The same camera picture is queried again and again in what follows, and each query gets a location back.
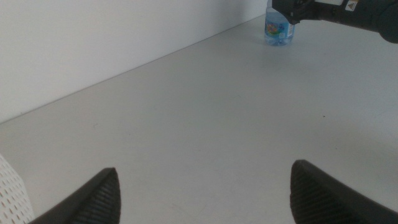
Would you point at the clear water bottle blue cap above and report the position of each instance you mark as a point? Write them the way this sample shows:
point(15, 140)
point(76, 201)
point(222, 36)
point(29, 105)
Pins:
point(276, 32)

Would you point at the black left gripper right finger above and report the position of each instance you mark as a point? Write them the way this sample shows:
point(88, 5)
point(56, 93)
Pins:
point(317, 199)

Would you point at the white perforated plastic basket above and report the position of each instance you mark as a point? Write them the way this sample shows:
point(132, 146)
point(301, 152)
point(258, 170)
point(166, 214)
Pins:
point(12, 199)

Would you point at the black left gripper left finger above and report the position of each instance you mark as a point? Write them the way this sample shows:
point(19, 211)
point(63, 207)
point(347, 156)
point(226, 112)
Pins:
point(99, 199)

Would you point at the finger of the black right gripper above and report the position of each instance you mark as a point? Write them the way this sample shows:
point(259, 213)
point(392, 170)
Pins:
point(295, 11)

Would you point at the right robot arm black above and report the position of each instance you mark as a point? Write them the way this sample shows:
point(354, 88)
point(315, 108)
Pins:
point(390, 25)

